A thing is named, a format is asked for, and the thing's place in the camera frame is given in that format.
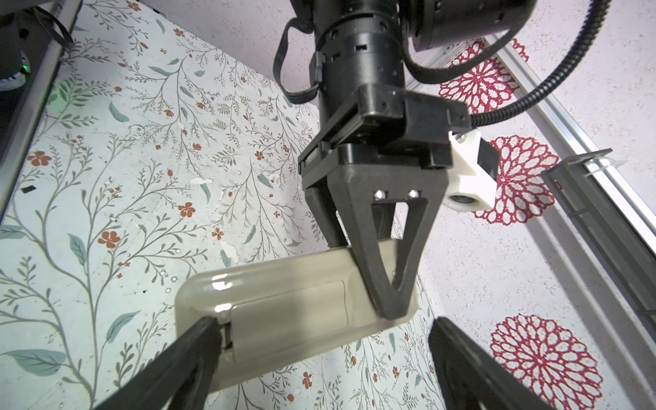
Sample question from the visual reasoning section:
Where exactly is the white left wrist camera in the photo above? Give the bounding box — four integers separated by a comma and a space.
442, 129, 500, 213

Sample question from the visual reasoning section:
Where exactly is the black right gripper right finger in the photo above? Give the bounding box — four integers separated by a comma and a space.
428, 317, 551, 410

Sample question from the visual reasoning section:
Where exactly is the grey slotted wall shelf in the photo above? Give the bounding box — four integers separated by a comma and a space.
540, 149, 655, 336

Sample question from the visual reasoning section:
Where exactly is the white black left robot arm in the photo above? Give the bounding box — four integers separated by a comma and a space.
288, 1, 535, 319

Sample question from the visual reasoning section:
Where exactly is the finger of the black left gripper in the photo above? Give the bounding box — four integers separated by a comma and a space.
327, 164, 449, 319
304, 185, 396, 250

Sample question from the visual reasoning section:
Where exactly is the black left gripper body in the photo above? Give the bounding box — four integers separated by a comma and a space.
298, 84, 472, 190

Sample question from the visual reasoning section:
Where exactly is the white universal AC remote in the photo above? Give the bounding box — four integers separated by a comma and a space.
174, 247, 419, 392

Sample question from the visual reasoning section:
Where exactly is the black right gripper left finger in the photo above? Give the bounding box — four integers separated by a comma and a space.
97, 316, 222, 410

